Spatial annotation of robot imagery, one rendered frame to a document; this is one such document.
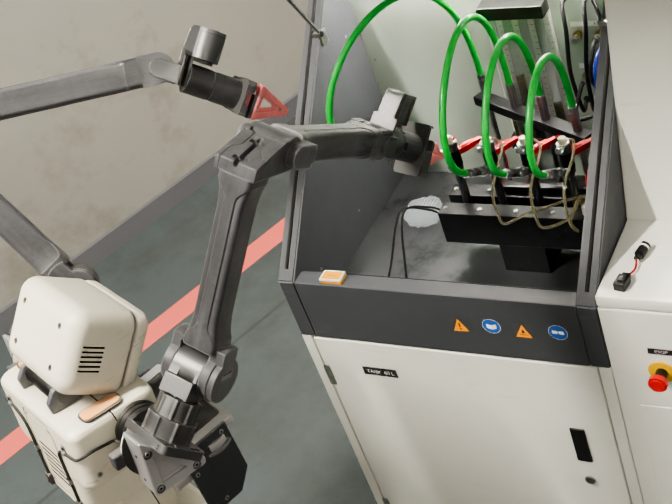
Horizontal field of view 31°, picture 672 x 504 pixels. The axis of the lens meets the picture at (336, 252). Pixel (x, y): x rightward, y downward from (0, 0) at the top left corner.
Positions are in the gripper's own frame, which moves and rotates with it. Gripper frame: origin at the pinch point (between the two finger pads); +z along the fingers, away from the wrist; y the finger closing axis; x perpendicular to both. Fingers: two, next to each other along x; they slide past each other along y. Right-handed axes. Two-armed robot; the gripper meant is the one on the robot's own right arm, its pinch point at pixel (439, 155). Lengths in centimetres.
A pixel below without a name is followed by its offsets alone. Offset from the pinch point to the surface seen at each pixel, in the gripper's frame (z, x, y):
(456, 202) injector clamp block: 15.8, 5.0, -8.4
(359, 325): 3.0, 12.6, -38.2
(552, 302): 4.2, -30.8, -22.1
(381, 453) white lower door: 32, 21, -70
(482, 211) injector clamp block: 12.6, -4.4, -8.9
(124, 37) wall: 77, 216, 21
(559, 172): 5.6, -24.6, 1.8
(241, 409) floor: 71, 109, -87
